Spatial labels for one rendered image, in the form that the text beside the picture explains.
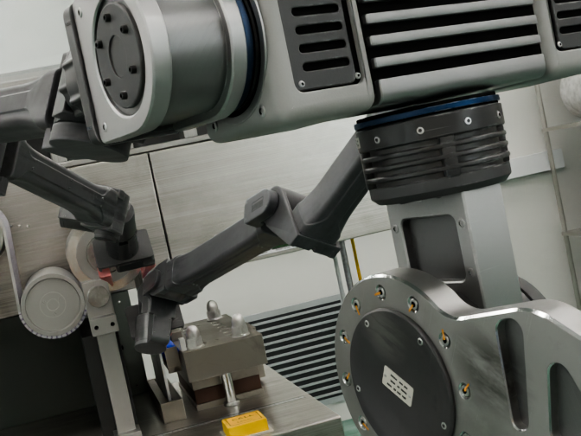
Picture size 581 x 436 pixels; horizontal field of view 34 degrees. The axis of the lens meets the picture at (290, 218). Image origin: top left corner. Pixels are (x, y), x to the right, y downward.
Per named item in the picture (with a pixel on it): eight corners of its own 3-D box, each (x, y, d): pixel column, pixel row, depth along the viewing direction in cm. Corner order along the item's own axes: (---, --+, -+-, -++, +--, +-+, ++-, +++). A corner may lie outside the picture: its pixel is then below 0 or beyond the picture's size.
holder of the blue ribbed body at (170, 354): (169, 374, 191) (163, 349, 190) (156, 357, 213) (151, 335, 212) (184, 369, 191) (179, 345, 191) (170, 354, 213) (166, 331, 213)
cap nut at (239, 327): (233, 338, 191) (229, 317, 191) (230, 336, 195) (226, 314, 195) (251, 334, 192) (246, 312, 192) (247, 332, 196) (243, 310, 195)
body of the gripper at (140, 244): (155, 261, 176) (152, 236, 170) (99, 274, 173) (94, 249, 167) (146, 234, 179) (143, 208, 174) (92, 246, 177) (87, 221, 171)
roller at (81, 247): (79, 285, 185) (73, 226, 184) (75, 277, 210) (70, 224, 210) (138, 279, 188) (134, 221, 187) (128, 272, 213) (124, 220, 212)
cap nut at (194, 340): (188, 350, 188) (182, 328, 188) (185, 348, 192) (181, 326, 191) (206, 346, 189) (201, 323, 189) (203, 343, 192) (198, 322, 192)
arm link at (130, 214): (128, 223, 164) (137, 198, 168) (89, 216, 164) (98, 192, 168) (131, 247, 169) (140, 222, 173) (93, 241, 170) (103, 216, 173)
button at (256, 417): (230, 441, 166) (227, 427, 165) (223, 432, 172) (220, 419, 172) (269, 431, 167) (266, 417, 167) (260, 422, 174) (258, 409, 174)
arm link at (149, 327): (201, 277, 173) (157, 266, 169) (198, 336, 167) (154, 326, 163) (169, 301, 181) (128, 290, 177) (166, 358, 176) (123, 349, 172)
